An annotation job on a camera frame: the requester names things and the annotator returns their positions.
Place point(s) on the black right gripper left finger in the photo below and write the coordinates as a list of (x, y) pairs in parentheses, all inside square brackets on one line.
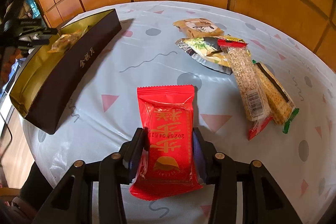
[(131, 155)]

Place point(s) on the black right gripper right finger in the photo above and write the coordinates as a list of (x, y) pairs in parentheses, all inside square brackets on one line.
[(204, 153)]

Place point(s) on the red cake packet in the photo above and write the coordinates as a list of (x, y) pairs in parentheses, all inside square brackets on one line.
[(167, 165)]

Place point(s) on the sesame bar clear packet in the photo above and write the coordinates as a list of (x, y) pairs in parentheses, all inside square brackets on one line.
[(254, 99)]

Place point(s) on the cracker pack green ends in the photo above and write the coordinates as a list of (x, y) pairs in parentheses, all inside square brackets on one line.
[(282, 107)]

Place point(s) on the yellow green foil snack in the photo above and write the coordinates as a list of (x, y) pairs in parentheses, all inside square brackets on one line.
[(207, 52)]

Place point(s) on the brown pastry packet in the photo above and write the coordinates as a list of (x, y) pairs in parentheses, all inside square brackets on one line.
[(198, 28)]

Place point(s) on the orange nut snack bag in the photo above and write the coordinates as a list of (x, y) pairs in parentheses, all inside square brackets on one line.
[(65, 42)]

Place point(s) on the gold rectangular tin box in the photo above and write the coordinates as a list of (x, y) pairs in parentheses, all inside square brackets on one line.
[(47, 80)]

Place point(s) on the white patterned tablecloth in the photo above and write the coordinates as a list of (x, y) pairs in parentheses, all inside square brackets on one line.
[(103, 112)]

